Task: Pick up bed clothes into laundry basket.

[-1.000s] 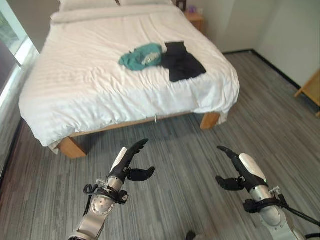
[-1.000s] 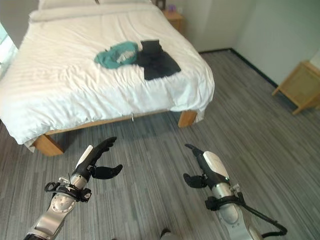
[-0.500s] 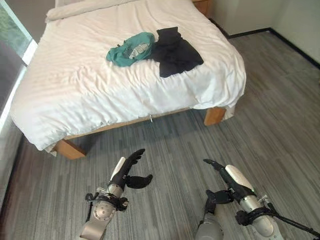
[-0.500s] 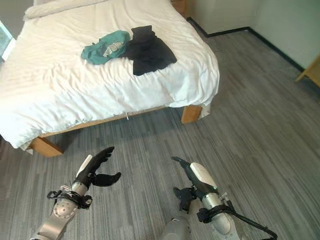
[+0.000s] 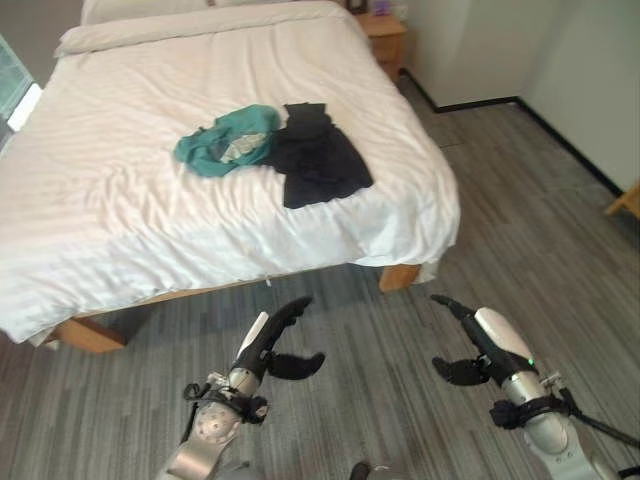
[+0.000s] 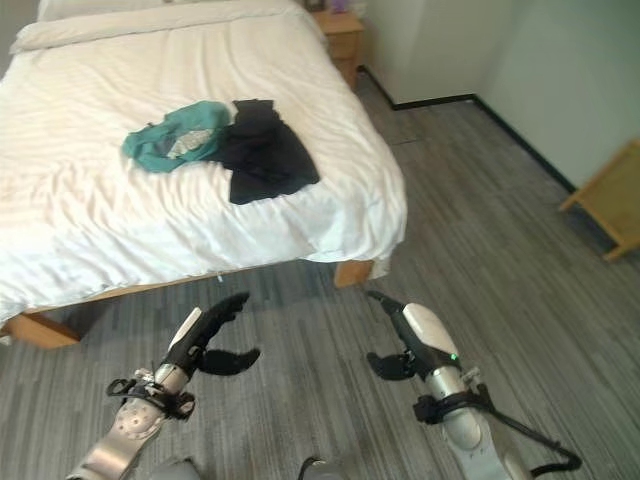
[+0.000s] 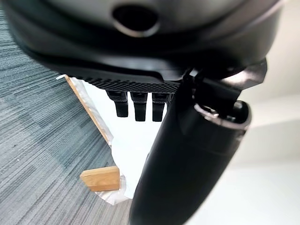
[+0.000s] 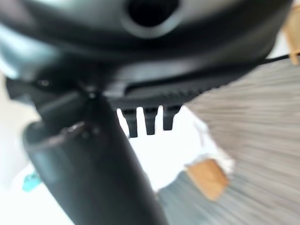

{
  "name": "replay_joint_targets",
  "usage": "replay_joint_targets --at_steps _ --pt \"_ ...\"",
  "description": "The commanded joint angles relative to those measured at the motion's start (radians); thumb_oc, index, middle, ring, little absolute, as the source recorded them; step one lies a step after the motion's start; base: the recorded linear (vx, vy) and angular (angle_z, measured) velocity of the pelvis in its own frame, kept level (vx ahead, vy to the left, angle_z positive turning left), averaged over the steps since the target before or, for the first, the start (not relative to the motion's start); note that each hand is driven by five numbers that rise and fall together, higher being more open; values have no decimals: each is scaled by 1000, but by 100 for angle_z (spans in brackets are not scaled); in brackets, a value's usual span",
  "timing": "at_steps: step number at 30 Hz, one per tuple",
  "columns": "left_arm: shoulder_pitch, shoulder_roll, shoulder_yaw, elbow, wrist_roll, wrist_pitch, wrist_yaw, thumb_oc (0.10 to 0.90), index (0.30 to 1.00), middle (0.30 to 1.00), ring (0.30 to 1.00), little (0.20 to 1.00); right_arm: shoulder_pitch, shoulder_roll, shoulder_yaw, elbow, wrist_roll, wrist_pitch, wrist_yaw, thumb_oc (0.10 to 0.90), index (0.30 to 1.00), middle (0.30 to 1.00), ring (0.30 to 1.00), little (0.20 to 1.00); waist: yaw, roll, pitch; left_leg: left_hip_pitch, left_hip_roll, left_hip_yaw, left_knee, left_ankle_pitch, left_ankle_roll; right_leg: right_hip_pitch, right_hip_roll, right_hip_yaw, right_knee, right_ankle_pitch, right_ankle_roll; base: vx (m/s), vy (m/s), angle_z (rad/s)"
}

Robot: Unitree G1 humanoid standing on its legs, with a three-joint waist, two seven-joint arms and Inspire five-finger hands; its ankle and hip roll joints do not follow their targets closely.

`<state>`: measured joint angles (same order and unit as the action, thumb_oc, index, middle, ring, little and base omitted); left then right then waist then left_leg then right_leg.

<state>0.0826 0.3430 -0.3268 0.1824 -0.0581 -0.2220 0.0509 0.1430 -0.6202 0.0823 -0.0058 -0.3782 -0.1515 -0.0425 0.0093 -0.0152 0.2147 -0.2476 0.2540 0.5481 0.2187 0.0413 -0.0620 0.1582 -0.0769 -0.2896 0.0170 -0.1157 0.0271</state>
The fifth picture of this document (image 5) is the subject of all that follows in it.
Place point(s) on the wooden bed frame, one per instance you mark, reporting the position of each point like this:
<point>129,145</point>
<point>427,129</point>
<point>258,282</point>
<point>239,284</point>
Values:
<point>100,332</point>

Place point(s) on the white pillow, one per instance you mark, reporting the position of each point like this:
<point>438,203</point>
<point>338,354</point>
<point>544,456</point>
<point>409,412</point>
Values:
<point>145,7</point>

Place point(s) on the black garment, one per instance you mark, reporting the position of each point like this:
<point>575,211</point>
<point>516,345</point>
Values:
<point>320,160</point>

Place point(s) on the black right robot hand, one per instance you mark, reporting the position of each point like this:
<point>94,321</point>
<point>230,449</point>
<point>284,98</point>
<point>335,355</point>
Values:
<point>492,335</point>

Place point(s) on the wooden furniture leg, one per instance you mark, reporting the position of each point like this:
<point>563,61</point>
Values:
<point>625,202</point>

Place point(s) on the wooden nightstand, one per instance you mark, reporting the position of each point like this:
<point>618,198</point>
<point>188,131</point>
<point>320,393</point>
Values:
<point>385,40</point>

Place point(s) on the teal crumpled garment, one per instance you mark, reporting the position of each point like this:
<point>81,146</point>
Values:
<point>227,142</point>

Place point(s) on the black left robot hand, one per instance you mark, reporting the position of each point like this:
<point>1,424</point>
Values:
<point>270,332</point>

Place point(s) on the dark picture frame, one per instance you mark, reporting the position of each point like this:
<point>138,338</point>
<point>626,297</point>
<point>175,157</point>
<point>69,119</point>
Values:
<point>358,6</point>

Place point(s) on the white duvet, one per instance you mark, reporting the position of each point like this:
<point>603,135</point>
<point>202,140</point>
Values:
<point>150,175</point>

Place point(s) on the purple small object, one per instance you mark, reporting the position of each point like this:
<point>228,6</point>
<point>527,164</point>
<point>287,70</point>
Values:
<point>383,6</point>

